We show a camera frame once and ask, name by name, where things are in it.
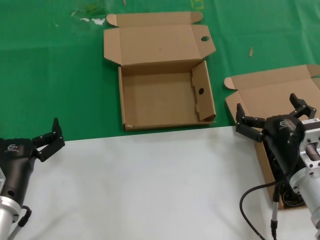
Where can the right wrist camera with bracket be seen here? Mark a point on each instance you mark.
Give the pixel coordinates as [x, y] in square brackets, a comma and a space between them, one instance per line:
[311, 145]

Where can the open cardboard box with hole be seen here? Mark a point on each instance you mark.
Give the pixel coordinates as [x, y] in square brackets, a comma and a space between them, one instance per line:
[160, 45]

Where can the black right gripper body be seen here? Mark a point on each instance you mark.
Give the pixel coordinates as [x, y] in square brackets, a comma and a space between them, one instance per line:
[282, 140]

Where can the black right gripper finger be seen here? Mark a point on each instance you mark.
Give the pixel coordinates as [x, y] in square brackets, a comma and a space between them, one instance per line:
[303, 107]
[251, 125]

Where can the small tan wooden stick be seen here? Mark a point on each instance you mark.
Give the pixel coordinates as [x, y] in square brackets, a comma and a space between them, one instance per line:
[251, 52]

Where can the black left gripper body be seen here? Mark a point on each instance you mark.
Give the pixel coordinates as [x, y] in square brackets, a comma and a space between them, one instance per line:
[15, 162]

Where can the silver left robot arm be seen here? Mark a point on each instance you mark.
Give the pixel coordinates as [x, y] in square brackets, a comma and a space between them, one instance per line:
[6, 217]

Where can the green table mat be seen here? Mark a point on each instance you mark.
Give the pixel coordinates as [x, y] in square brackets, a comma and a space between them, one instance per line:
[50, 62]

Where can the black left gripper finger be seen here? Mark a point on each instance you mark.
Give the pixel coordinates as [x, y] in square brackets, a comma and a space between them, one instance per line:
[51, 143]

